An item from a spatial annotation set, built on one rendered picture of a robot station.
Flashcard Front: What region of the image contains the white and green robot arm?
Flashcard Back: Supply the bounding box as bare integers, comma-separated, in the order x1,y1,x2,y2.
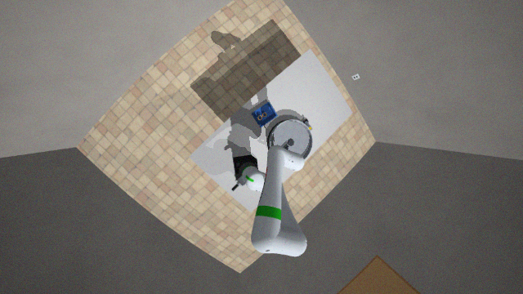
232,145,307,256

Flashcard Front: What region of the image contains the blue crate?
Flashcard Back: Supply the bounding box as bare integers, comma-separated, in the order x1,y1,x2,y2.
251,102,278,127

